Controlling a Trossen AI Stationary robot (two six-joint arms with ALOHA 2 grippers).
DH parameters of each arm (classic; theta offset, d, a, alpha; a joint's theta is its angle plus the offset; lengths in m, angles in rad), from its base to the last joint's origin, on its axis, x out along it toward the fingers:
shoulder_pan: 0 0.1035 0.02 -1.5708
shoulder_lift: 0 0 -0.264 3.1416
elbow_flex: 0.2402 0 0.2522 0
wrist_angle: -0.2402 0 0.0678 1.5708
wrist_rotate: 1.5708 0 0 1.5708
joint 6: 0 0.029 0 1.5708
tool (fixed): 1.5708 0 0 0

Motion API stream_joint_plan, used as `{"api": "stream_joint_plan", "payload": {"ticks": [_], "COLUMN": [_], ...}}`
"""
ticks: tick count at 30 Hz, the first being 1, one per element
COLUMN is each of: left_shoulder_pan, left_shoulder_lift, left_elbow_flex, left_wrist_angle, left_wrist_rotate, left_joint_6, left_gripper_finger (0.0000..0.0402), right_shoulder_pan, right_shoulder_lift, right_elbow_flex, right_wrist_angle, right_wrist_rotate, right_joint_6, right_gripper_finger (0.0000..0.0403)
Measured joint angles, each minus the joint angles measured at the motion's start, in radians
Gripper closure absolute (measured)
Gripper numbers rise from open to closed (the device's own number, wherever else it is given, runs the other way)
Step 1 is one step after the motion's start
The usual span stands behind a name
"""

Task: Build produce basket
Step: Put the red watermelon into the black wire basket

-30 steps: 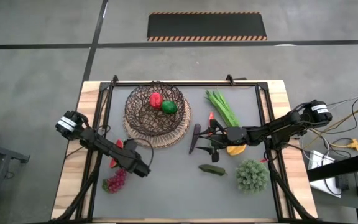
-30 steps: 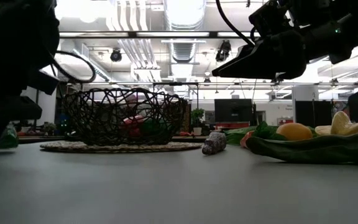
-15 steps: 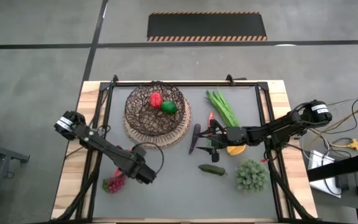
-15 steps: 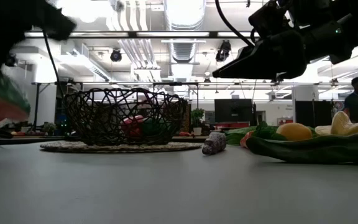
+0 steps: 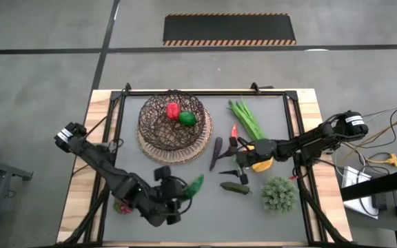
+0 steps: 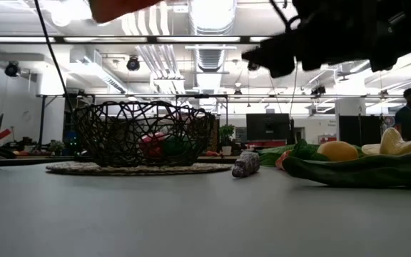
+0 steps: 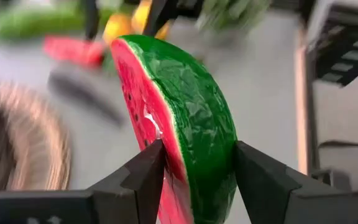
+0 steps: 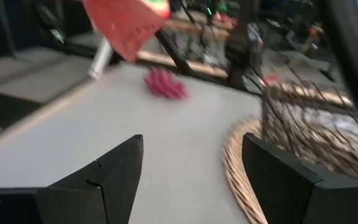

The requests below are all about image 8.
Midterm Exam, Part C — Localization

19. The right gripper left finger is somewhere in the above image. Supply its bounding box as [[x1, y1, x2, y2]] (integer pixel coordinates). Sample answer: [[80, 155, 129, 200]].
[[0, 134, 144, 224]]

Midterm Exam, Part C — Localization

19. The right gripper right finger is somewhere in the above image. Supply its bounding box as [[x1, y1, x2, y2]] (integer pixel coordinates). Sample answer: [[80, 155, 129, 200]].
[[242, 133, 358, 224]]

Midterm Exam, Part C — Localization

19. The watermelon slice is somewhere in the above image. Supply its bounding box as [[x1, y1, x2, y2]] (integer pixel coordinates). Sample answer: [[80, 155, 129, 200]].
[[82, 0, 171, 63]]

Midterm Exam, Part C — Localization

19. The round woven placemat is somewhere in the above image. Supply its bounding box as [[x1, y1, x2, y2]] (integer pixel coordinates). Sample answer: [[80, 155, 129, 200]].
[[222, 116, 358, 224]]

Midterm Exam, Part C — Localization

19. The red grape bunch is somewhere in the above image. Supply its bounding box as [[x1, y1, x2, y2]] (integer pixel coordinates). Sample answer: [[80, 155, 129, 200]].
[[144, 68, 188, 100]]

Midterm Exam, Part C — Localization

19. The white tube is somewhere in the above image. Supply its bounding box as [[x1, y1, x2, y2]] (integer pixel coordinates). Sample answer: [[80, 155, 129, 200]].
[[88, 37, 114, 80]]

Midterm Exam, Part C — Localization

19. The grey desk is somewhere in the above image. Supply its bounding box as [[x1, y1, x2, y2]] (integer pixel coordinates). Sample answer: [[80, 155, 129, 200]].
[[0, 46, 93, 105]]

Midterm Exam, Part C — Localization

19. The dark wire basket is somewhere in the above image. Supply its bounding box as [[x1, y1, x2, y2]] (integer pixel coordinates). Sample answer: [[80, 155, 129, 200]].
[[253, 62, 358, 183]]

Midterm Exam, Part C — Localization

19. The black table frame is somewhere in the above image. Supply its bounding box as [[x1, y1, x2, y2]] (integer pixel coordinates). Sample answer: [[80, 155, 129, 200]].
[[154, 29, 262, 91]]

